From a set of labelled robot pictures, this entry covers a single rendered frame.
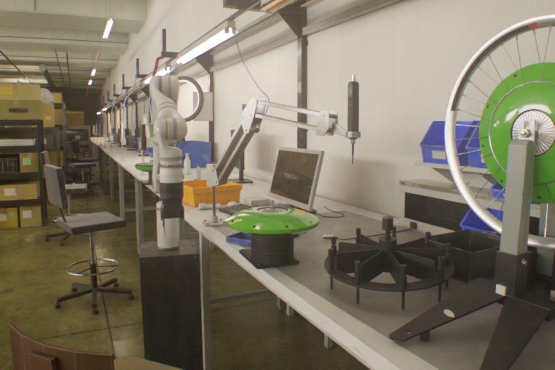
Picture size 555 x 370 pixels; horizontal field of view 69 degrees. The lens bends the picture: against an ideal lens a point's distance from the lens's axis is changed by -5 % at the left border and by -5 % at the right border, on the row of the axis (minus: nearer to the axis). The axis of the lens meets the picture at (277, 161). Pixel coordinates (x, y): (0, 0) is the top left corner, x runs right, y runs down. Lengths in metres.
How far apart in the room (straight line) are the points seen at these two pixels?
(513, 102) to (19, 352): 1.28
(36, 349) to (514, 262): 1.06
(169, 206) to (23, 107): 5.27
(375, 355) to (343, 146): 1.82
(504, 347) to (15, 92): 6.28
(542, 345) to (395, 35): 1.66
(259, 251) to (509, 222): 0.76
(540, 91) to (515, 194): 0.23
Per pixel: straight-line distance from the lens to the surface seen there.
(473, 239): 1.60
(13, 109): 6.55
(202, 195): 2.45
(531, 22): 1.11
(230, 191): 2.51
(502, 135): 1.09
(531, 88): 1.07
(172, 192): 1.36
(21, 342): 1.16
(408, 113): 2.18
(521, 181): 1.00
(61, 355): 1.06
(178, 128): 1.35
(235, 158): 1.85
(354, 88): 1.44
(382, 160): 2.33
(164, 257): 1.79
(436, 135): 1.87
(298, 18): 3.08
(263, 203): 2.41
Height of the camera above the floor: 1.37
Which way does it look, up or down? 5 degrees down
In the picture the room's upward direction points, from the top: straight up
